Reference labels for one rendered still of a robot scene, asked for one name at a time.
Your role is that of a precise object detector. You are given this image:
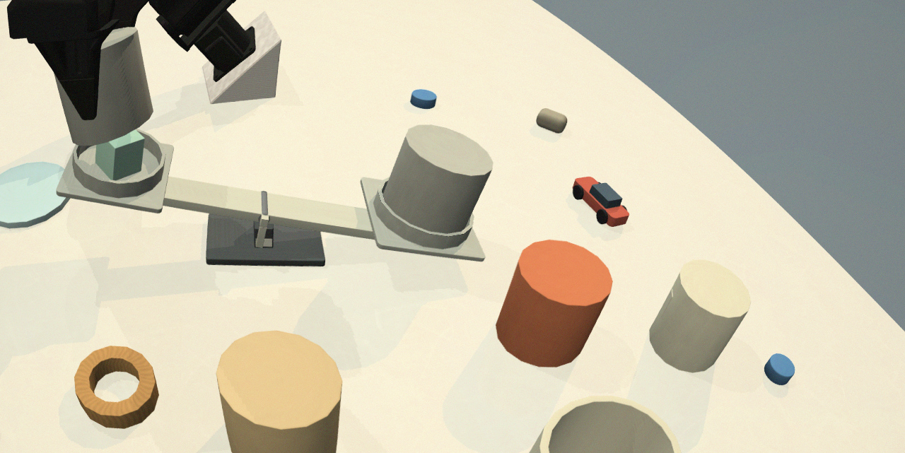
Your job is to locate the red toy car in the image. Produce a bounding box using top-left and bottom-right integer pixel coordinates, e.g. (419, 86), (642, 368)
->
(572, 177), (629, 227)

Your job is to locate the grey balance beam with two pans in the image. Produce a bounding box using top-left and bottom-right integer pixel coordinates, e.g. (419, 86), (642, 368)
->
(57, 129), (486, 266)

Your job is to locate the blue short cylinder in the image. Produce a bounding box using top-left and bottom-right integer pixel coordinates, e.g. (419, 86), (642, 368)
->
(410, 89), (437, 109)
(764, 353), (795, 385)

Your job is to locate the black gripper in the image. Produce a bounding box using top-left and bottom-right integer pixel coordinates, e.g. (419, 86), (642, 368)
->
(7, 0), (149, 120)

